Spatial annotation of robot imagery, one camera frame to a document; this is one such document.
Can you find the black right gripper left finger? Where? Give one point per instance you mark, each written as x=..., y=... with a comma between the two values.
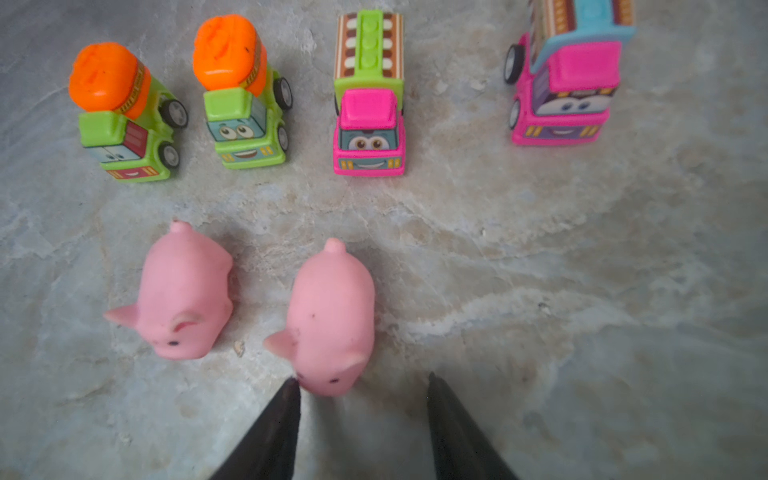
x=268, y=449

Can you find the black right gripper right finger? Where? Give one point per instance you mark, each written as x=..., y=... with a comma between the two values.
x=460, y=449

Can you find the pink toy pig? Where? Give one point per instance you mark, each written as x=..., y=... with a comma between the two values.
x=183, y=301
x=329, y=333

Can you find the pink toy truck blue top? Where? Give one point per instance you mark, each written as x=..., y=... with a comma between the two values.
x=566, y=70

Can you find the pink toy truck green top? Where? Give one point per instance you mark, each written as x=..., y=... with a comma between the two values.
x=369, y=137

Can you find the orange green toy truck right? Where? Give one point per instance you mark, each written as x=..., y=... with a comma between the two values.
x=245, y=97

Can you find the orange green toy truck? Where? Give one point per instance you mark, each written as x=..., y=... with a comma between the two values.
x=245, y=97
x=129, y=117

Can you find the orange green toy truck left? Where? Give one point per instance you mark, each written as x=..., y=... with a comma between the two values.
x=129, y=117

